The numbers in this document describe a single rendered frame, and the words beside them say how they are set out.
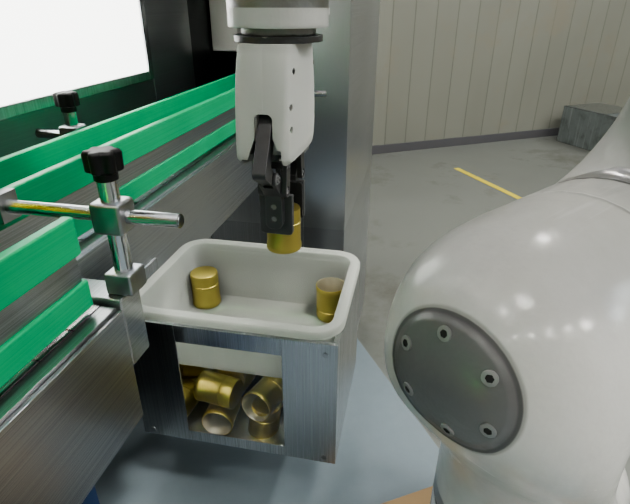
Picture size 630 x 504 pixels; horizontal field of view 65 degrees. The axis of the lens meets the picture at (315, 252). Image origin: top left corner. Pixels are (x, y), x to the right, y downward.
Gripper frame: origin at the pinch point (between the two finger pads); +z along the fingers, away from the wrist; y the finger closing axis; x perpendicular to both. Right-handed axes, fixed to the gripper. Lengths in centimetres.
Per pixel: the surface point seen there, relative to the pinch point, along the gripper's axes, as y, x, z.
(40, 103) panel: -15.6, -39.0, -5.4
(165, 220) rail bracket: 11.2, -6.4, -2.4
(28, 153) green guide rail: -1.7, -29.8, -2.8
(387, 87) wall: -427, -28, 51
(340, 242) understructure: -73, -7, 39
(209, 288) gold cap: -4.1, -11.0, 13.5
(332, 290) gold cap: -7.5, 3.7, 13.6
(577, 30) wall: -542, 147, 7
